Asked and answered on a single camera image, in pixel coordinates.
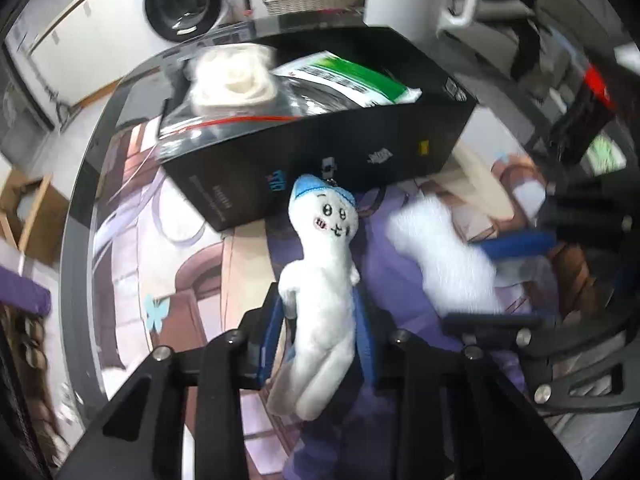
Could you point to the purple mat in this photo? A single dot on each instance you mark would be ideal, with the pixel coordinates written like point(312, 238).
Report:
point(22, 290)

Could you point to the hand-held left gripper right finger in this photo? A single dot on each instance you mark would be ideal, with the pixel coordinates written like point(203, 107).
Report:
point(366, 350)

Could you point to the white cabinet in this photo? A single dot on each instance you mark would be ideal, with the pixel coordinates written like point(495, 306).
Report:
point(75, 35)

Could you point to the dark hanging clothes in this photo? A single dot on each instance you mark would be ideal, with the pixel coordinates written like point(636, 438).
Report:
point(525, 35)

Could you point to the white plush toy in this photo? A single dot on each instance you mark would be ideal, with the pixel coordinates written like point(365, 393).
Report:
point(320, 300)

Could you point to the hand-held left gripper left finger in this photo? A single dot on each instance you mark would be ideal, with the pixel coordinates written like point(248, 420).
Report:
point(269, 345)

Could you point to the printed table mat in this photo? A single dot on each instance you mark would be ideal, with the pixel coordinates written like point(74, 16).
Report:
point(210, 280)

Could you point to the black cardboard box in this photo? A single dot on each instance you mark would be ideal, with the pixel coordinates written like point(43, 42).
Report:
point(350, 150)

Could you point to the brown cardboard box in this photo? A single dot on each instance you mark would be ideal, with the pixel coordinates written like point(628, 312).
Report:
point(45, 220)

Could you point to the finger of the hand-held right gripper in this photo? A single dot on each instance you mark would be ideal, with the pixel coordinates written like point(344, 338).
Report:
point(515, 248)
point(495, 322)

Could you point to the clear zip bag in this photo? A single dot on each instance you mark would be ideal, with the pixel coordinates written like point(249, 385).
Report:
point(310, 102)

